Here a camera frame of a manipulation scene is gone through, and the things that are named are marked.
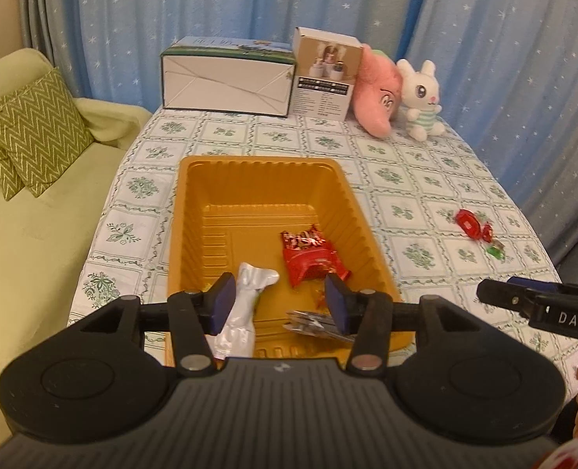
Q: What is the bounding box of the grey star-print curtain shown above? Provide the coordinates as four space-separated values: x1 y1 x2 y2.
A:
18 0 92 101
465 0 578 269

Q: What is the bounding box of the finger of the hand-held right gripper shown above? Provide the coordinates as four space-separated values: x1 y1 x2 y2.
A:
508 276 578 299
476 278 546 310

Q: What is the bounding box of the light green sofa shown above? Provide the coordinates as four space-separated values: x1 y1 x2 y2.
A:
0 48 153 450

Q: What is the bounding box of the white bunny plush toy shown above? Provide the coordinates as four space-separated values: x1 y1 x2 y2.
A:
397 59 447 141

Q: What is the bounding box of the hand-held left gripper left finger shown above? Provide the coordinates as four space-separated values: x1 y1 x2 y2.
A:
69 274 236 377

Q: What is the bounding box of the pink star plush toy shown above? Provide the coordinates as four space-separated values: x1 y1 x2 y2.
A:
352 44 404 138

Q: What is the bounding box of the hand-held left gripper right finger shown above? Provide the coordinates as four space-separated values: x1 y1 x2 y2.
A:
324 274 507 374

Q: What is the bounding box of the small beige product box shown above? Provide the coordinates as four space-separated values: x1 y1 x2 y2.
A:
289 27 363 122

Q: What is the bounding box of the large red snack packet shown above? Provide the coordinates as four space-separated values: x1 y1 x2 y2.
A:
283 247 352 290

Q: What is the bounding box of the floral checked tablecloth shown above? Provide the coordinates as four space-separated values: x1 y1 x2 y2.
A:
69 102 578 367

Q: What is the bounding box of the person's right forearm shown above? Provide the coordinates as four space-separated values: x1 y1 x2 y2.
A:
533 437 578 469

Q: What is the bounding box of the red candy with white label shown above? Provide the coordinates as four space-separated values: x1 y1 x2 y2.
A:
454 208 483 239

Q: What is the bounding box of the large white cardboard box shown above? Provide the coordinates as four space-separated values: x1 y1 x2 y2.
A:
160 36 297 118

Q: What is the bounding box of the grey silver snack packet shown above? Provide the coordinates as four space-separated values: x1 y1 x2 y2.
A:
282 309 355 342

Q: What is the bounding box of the green and silver snack packet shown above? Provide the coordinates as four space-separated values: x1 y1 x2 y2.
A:
215 262 280 358

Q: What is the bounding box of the blue star-print curtain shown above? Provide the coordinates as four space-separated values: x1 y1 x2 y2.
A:
74 0 529 123

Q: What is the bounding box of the orange plastic tray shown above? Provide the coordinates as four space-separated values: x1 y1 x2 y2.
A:
163 155 417 367

